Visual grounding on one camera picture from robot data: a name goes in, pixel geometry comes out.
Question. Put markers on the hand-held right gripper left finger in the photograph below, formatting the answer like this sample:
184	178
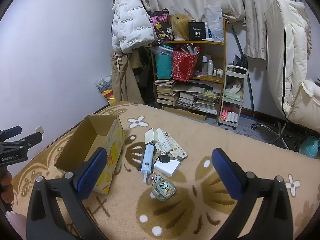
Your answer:
90	173

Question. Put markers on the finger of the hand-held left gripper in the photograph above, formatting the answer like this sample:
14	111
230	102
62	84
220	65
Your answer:
12	132
30	140

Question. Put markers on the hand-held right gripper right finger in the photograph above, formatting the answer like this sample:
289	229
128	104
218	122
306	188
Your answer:
226	175

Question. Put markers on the printed cardboard box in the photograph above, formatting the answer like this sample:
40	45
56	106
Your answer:
115	140

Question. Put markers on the black car key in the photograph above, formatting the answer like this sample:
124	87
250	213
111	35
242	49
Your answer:
164	159

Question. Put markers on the person's left hand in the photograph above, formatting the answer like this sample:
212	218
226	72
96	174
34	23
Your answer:
5	187

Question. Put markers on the purple floor mat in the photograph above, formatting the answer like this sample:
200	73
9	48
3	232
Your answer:
245	130

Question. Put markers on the white remote with coloured buttons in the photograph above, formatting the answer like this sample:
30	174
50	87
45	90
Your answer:
178	151

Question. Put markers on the white rolls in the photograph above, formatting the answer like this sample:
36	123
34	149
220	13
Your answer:
233	117

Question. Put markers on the light blue handheld device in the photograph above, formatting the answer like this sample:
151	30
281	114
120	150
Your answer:
147	160

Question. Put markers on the white power bank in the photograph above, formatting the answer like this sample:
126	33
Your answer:
167	168

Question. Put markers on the pink bottles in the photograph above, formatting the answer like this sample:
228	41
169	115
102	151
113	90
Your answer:
223	115

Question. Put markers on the pink cloth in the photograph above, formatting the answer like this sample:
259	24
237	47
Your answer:
16	226

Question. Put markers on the white remote control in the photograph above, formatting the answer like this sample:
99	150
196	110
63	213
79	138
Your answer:
163	142

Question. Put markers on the white charger adapter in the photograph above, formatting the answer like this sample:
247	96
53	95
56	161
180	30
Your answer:
150	137

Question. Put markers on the pile of colourful books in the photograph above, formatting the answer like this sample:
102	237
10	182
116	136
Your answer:
200	100

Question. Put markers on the pale green tissue pack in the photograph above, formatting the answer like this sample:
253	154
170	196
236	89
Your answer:
233	92

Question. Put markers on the plastic bag of toys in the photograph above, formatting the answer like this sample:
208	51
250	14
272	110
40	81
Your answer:
106	87

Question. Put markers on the teal round object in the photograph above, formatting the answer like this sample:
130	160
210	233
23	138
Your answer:
310	146

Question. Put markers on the white trolley cart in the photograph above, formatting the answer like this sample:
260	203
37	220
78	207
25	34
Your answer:
232	76

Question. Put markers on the beige trousers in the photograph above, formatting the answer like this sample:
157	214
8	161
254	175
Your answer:
122	80

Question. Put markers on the row of small bottles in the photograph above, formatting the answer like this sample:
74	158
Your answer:
218	73

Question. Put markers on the stack of brown old books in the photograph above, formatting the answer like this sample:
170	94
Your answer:
165	92

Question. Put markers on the dark hanging clothes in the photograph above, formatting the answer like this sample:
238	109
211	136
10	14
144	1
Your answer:
143	80

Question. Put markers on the white bottle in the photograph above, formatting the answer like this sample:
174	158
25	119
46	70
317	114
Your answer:
205	65
210	68

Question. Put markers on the wooden shelf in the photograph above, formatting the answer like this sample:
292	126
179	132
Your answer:
223	62

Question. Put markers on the red gift bag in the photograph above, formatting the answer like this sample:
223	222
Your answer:
183	65

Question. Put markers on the teal storage container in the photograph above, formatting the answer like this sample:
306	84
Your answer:
163	65

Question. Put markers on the white office chair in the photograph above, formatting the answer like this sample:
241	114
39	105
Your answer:
290	55

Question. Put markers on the black box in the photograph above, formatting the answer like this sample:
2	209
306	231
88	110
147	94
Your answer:
197	30

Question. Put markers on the white plastic bag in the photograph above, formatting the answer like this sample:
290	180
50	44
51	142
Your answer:
215	22

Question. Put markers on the white puffer jacket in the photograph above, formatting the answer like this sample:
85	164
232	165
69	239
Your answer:
130	22

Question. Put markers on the blonde wig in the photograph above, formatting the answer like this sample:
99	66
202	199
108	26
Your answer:
180	26

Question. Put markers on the purple patterned bag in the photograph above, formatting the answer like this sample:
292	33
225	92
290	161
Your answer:
161	27

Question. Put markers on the white wall socket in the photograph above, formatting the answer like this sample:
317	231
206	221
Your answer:
40	130

